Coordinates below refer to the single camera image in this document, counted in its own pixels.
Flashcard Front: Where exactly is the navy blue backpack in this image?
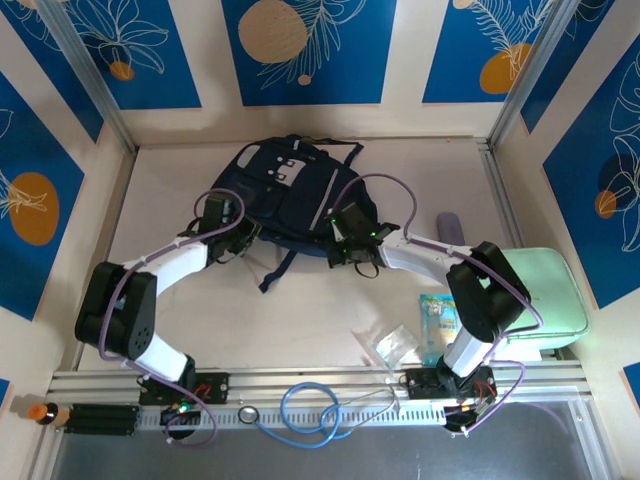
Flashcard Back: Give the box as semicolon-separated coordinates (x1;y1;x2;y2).
209;133;392;296

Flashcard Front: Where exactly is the grey purple pencil case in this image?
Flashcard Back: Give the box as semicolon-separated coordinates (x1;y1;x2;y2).
435;212;467;246

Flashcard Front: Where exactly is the clear plastic bag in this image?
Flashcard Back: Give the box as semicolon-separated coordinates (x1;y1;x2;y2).
349;323;422;372

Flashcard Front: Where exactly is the light blue snack packet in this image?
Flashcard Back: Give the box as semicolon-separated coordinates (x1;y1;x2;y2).
418;293;459;367

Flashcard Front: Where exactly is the blue stethoscope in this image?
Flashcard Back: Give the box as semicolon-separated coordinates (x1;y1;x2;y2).
237;380;401;449

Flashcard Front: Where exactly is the mint green zip case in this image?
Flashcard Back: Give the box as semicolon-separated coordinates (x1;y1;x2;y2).
499;247;592;351

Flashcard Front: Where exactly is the black ribbed block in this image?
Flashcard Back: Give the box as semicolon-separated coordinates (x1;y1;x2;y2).
64;403;141;437

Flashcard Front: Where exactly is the brown bottle orange cap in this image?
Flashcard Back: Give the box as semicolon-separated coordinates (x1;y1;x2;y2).
27;402;71;427

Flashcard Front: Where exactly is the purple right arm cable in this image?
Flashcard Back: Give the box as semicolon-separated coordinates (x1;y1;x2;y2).
339;172;544;436

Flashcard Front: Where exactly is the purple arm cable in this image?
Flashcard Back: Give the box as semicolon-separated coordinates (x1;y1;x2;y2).
97;188;247;449
339;172;544;436

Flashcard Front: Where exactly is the blue floral wall poster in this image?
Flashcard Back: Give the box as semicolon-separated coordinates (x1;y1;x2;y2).
0;0;106;146
542;49;640;309
519;0;616;134
0;69;86;321
422;0;576;105
222;0;399;107
64;0;202;111

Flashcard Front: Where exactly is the aluminium table rail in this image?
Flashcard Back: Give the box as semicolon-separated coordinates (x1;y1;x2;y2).
47;367;589;436

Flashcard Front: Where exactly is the aluminium frame post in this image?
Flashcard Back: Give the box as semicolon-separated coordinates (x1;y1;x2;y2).
37;0;139;154
487;0;576;146

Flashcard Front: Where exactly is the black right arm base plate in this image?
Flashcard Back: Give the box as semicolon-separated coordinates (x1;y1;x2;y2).
405;367;496;401

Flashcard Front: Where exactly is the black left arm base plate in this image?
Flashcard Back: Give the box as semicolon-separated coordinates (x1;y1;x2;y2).
138;372;231;406

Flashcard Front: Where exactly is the grey slotted cable duct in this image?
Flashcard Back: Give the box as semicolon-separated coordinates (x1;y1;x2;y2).
139;403;447;431

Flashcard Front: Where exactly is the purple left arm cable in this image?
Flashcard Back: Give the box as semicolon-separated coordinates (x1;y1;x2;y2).
97;188;247;449

